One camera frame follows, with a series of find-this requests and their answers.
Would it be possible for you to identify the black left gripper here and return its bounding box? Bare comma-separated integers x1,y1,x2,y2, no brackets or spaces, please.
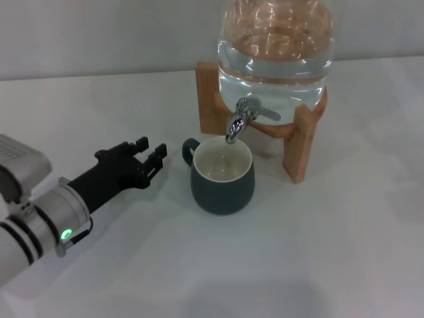
68,136,168,215

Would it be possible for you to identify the dark ceramic mug white inside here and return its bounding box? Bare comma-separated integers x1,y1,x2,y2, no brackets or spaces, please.
181,136,256,215

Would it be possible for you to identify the chrome faucet with lever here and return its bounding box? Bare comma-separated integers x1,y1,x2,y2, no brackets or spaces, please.
225,97,282,145

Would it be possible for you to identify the wooden dispenser stand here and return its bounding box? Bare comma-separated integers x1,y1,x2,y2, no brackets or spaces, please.
195,61,329,184

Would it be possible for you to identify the glass water dispenser jar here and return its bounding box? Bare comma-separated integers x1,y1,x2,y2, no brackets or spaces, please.
217,0,335,127

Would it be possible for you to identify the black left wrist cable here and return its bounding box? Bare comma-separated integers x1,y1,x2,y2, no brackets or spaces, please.
70,214,95,243

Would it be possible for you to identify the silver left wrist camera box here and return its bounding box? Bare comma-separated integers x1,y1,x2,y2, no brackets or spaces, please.
0,133,53,203

